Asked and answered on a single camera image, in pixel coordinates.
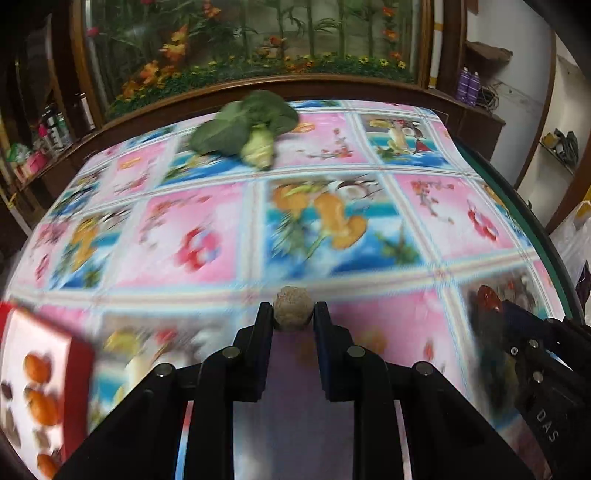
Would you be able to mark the red cardboard box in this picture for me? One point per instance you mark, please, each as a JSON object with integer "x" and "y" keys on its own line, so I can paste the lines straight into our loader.
{"x": 78, "y": 369}

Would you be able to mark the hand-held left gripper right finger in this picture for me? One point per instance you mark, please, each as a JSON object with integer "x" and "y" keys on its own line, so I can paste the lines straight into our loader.
{"x": 323, "y": 341}

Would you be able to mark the beige corn cob piece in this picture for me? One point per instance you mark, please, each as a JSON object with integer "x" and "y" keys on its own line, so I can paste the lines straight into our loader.
{"x": 291, "y": 314}

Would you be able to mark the dark red plum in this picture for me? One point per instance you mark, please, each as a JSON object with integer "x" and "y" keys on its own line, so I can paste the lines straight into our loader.
{"x": 7, "y": 391}

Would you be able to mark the tan shoe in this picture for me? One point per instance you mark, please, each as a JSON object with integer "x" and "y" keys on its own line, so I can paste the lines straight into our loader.
{"x": 549, "y": 138}

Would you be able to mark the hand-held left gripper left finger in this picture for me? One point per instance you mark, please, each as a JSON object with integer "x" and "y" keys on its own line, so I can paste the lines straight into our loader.
{"x": 268, "y": 337}

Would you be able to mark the green bok choy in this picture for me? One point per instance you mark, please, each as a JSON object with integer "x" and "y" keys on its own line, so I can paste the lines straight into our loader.
{"x": 249, "y": 124}

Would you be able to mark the glass flower display case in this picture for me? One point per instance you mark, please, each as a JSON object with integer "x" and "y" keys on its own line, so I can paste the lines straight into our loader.
{"x": 277, "y": 27}

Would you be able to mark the dark shoe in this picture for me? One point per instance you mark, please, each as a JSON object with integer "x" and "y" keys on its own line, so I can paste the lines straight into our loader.
{"x": 568, "y": 145}

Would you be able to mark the large brown kiwi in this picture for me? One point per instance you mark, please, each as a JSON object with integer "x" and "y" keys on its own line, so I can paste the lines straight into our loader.
{"x": 10, "y": 429}

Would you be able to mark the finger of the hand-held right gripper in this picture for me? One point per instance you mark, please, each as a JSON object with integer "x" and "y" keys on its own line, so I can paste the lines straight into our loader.
{"x": 521, "y": 318}

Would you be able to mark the silver thermos flask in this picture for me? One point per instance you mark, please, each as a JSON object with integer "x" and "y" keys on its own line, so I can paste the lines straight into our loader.
{"x": 85, "y": 110}

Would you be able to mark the small brown kiwi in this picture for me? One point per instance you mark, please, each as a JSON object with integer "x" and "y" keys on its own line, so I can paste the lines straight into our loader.
{"x": 42, "y": 438}

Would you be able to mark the dark purple bag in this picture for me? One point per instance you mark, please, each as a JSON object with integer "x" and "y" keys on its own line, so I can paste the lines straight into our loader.
{"x": 584, "y": 288}

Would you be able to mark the dark wooden cabinet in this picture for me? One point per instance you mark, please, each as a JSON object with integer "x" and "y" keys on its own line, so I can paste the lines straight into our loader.
{"x": 475, "y": 124}

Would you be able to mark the brown wooden wall shelf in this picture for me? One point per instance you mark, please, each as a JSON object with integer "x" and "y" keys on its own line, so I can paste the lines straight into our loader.
{"x": 489, "y": 50}

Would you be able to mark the green snack bag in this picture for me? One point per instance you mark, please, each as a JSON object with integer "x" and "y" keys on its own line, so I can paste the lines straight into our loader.
{"x": 18, "y": 153}

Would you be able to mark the black thermos flask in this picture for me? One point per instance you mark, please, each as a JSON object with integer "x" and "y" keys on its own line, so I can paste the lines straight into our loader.
{"x": 55, "y": 127}

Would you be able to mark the white plastic bag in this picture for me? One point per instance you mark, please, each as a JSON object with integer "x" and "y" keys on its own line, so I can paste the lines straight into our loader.
{"x": 572, "y": 240}

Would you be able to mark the orange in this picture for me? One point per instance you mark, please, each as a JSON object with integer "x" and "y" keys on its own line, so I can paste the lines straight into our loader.
{"x": 38, "y": 368}
{"x": 46, "y": 464}
{"x": 44, "y": 407}

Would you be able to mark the pink cup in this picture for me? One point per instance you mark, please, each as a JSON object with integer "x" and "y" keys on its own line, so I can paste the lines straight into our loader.
{"x": 36, "y": 161}

